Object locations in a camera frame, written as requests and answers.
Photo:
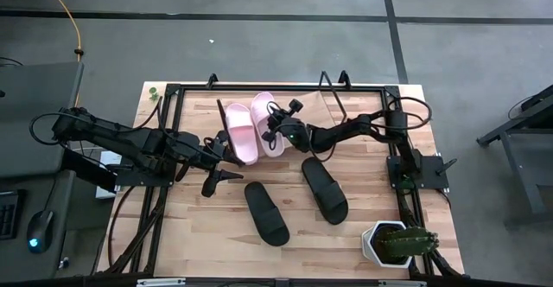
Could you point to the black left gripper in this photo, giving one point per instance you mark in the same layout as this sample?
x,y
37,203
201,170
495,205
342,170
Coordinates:
x,y
214,157

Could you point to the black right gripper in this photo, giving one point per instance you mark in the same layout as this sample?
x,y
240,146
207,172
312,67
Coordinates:
x,y
296,133

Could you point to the pink slide sandal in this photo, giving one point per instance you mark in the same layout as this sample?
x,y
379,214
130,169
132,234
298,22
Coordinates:
x,y
242,135
259,110

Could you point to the wooden shelf black metal frame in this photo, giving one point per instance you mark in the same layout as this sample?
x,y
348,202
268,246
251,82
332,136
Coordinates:
x,y
317,105

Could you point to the black slide sandal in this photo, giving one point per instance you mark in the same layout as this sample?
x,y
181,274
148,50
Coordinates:
x,y
265,218
324,192

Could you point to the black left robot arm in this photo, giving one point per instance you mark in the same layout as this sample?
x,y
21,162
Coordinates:
x,y
129,138

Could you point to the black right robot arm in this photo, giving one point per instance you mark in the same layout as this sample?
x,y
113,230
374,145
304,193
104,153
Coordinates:
x,y
345,131

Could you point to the black table clamp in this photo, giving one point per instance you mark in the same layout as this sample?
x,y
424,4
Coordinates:
x,y
212,80
345,79

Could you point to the white box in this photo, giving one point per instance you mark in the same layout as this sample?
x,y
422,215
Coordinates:
x,y
108,159

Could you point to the white hexagonal plant pot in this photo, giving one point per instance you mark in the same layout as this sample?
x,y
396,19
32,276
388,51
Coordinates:
x,y
367,244

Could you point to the green cactus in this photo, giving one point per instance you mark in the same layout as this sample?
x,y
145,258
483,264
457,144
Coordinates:
x,y
408,241

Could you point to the black computer mouse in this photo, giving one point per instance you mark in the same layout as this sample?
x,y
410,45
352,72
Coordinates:
x,y
41,231

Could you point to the grey desk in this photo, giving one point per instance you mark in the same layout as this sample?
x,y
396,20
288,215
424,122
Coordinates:
x,y
26,161

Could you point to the black keyboard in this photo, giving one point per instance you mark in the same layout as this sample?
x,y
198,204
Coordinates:
x,y
8,213

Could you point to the black metal desk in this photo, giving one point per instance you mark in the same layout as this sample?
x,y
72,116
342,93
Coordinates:
x,y
529,183

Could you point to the black aluminium table frame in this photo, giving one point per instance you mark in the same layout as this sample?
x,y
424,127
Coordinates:
x,y
281,87

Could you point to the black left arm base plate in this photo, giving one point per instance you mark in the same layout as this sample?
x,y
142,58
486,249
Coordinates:
x,y
147,181

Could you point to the silver metal bracket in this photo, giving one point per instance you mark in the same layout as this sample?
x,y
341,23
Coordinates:
x,y
160,282
402,283

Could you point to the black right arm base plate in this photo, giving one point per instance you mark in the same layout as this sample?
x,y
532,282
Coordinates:
x,y
425,181

